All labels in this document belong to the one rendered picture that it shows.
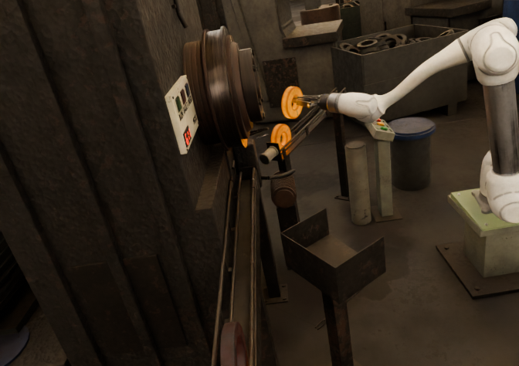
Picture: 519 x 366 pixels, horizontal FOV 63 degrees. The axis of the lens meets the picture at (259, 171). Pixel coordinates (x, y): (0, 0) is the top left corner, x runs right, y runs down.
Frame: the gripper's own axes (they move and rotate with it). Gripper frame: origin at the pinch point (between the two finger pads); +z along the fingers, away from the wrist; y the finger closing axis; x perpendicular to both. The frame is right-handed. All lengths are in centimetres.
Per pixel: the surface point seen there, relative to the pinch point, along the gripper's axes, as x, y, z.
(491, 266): -79, 12, -93
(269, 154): -24.5, -14.6, 7.2
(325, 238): -29, -59, -46
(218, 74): 30, -61, -11
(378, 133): -31, 40, -28
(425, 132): -49, 88, -40
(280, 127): -15.4, -1.1, 8.2
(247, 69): 29, -49, -14
